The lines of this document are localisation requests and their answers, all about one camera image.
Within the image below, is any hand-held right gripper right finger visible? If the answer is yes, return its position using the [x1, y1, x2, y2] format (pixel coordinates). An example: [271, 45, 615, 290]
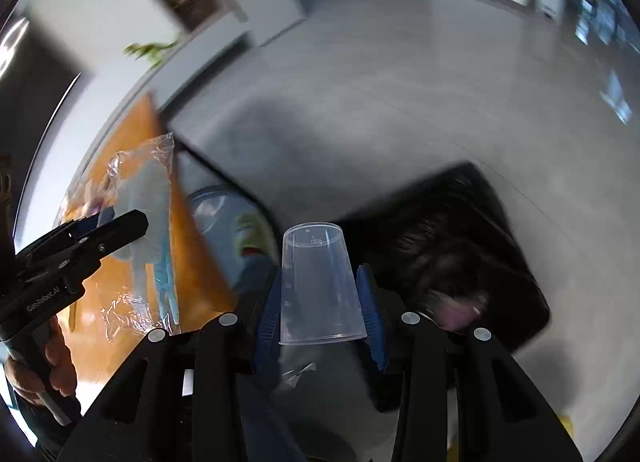
[356, 264, 583, 462]

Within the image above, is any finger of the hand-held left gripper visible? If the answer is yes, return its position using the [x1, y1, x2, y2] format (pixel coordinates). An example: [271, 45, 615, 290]
[75, 209, 150, 264]
[15, 213, 110, 269]

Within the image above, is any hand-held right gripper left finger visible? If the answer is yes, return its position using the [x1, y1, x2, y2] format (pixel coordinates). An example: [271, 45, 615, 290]
[56, 262, 283, 462]

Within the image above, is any clear plastic wrapper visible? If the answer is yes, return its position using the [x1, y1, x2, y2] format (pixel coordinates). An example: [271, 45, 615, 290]
[97, 132, 182, 338]

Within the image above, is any clear plastic cup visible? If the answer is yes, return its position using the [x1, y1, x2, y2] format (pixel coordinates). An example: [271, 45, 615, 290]
[278, 223, 368, 346]

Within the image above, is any clear plastic jar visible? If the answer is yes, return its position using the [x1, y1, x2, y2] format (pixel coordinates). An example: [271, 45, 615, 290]
[186, 185, 273, 263]

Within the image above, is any black trash bag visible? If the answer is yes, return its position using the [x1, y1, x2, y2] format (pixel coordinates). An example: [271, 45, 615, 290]
[330, 162, 551, 413]

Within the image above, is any person's left forearm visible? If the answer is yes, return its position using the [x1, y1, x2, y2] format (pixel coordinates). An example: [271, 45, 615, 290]
[15, 392, 85, 458]

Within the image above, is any person's left hand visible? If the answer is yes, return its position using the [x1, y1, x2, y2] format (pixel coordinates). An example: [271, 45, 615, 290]
[4, 316, 82, 404]

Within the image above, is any pink crumpled wrapper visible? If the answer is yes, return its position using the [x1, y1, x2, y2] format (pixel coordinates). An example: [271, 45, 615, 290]
[425, 292, 492, 334]

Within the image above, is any white sideboard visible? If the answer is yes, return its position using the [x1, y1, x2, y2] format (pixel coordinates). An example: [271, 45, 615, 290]
[12, 0, 251, 248]

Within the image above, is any black television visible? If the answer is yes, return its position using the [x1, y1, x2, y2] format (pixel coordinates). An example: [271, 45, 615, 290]
[0, 7, 83, 263]

